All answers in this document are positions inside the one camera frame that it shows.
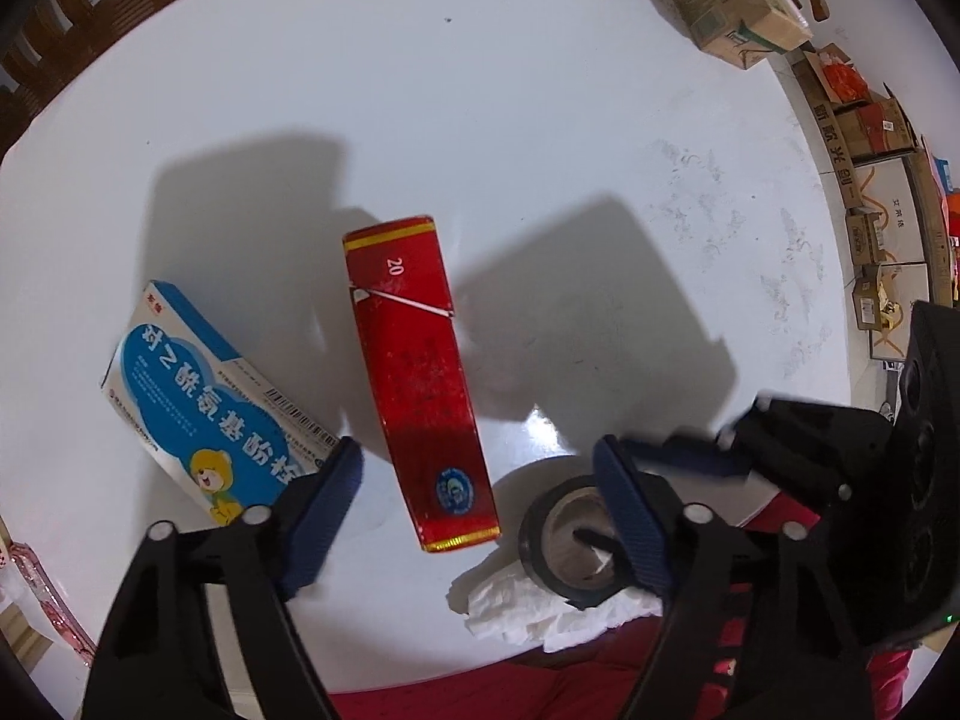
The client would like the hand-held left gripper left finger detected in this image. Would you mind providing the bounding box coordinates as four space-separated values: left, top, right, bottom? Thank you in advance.
79 435 366 720

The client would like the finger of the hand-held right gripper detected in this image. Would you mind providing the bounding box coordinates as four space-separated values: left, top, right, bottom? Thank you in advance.
622 433 751 478
716 394 895 511

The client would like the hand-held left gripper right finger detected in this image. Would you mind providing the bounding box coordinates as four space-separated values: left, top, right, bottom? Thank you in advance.
592 435 875 720

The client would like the black tape roll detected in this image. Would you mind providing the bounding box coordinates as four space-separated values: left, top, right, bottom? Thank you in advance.
517 476 646 611

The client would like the white tissue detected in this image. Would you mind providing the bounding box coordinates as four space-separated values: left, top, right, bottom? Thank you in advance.
450 566 665 653

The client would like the red cigarette box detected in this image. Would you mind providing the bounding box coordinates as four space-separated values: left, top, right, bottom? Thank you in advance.
343 216 502 554

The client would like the blue bear medicine box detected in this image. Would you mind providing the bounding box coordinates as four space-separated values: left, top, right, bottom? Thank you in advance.
100 281 342 526

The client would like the row of cardboard boxes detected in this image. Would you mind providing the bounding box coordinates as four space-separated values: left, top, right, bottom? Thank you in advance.
791 43 960 365

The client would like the pink phone case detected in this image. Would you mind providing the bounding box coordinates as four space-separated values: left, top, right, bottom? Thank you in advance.
0 540 98 665

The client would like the red plastic bag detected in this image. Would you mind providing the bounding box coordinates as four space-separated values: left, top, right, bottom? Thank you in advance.
821 60 863 102

